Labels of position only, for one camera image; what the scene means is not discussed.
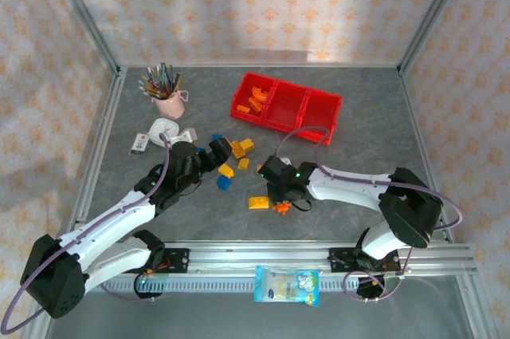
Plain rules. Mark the long orange lego beam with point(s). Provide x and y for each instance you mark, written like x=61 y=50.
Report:
x=282 y=208

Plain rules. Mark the orange lego brick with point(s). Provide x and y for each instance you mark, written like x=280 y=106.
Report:
x=257 y=110
x=243 y=108

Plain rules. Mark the orange curved lego piece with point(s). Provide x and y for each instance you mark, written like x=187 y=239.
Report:
x=255 y=102
x=261 y=93

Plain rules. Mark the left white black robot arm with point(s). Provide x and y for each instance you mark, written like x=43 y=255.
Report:
x=107 y=219

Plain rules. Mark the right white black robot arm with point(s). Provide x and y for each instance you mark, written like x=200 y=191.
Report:
x=350 y=187

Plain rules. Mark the small white orange card box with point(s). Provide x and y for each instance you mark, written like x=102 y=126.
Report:
x=140 y=143

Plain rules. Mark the white square clock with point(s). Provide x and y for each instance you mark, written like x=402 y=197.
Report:
x=159 y=127

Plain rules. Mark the pink metal cup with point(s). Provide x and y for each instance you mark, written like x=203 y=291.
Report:
x=171 y=105

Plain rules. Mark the blue white snack packet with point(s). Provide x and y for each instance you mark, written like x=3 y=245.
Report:
x=287 y=286

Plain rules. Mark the bunch of coloured pencils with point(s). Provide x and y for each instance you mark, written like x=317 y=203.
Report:
x=159 y=83

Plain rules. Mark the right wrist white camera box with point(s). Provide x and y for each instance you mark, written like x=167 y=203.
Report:
x=285 y=160

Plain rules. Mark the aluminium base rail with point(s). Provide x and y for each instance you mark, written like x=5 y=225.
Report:
x=259 y=255

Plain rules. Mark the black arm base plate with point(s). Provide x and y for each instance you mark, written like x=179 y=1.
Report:
x=177 y=261
x=338 y=259

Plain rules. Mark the aluminium side rail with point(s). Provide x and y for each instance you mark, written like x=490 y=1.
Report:
x=422 y=143
x=101 y=143

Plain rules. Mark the aluminium rear rail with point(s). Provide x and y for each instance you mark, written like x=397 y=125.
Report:
x=259 y=65

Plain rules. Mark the aluminium frame post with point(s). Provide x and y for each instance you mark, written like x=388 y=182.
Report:
x=434 y=12
x=79 y=12

